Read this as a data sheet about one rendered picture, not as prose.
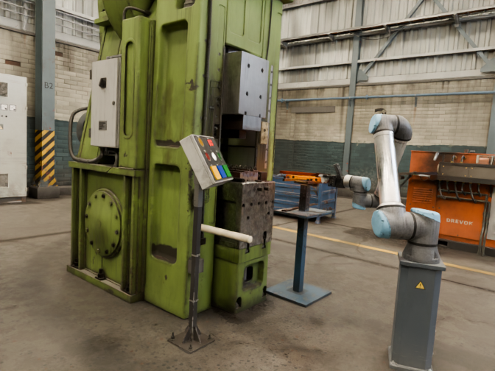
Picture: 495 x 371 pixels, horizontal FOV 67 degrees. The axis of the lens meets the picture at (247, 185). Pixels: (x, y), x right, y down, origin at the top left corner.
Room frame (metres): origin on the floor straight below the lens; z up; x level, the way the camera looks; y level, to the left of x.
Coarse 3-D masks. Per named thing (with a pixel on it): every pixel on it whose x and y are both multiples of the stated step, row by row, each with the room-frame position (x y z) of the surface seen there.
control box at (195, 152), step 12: (192, 144) 1.93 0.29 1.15; (204, 144) 2.03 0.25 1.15; (216, 144) 2.23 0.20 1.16; (192, 156) 1.93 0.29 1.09; (204, 156) 1.94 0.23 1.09; (216, 156) 2.12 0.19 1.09; (192, 168) 1.93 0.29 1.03; (204, 168) 1.91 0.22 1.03; (204, 180) 1.91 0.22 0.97; (216, 180) 1.92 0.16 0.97; (228, 180) 2.18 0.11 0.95
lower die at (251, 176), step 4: (228, 168) 2.70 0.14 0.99; (236, 168) 2.66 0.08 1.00; (240, 168) 2.69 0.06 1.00; (236, 172) 2.53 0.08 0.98; (240, 172) 2.52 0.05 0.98; (244, 172) 2.55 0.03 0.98; (248, 172) 2.58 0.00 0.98; (252, 172) 2.62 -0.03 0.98; (256, 172) 2.66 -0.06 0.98; (236, 176) 2.53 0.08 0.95; (240, 176) 2.52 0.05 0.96; (244, 176) 2.55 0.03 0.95; (248, 176) 2.59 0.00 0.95; (252, 176) 2.62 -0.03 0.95; (256, 176) 2.66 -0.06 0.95; (248, 180) 2.59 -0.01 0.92; (252, 180) 2.62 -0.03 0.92
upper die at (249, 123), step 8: (224, 120) 2.62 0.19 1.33; (232, 120) 2.57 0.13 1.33; (240, 120) 2.53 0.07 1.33; (248, 120) 2.56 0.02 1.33; (256, 120) 2.63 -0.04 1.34; (224, 128) 2.61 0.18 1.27; (232, 128) 2.57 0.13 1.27; (240, 128) 2.52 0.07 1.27; (248, 128) 2.56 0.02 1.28; (256, 128) 2.63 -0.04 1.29
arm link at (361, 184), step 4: (352, 176) 2.55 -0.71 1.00; (356, 176) 2.55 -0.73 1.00; (352, 180) 2.52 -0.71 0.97; (356, 180) 2.51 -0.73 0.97; (360, 180) 2.49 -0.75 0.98; (364, 180) 2.48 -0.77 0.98; (368, 180) 2.49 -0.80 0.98; (352, 184) 2.52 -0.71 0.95; (356, 184) 2.50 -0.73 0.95; (360, 184) 2.48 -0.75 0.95; (364, 184) 2.47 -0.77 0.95; (368, 184) 2.49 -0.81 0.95; (356, 188) 2.51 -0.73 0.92; (360, 188) 2.49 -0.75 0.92; (364, 188) 2.47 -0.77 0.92; (368, 188) 2.49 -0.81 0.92
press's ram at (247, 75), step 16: (240, 64) 2.48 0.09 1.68; (256, 64) 2.60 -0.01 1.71; (224, 80) 2.56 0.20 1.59; (240, 80) 2.47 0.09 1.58; (256, 80) 2.61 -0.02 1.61; (224, 96) 2.56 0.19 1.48; (240, 96) 2.48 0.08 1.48; (256, 96) 2.61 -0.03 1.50; (224, 112) 2.55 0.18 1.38; (240, 112) 2.49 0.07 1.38; (256, 112) 2.62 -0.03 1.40
